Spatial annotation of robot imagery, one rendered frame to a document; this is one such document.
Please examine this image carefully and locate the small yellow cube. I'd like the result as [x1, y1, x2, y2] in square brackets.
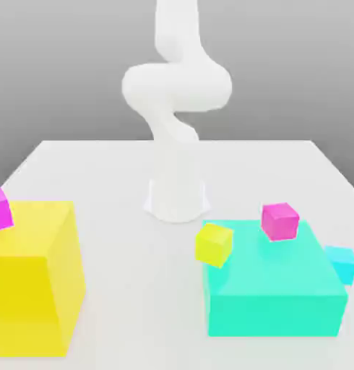
[194, 223, 234, 270]

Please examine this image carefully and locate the small magenta cube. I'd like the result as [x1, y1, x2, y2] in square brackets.
[0, 186, 15, 233]
[260, 202, 301, 242]

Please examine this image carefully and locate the small cyan cube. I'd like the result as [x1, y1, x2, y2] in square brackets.
[323, 245, 354, 287]

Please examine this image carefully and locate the large turquoise box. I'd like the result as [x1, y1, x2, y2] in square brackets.
[202, 219, 349, 338]

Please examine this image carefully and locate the large yellow box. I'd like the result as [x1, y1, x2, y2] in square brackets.
[0, 199, 87, 358]

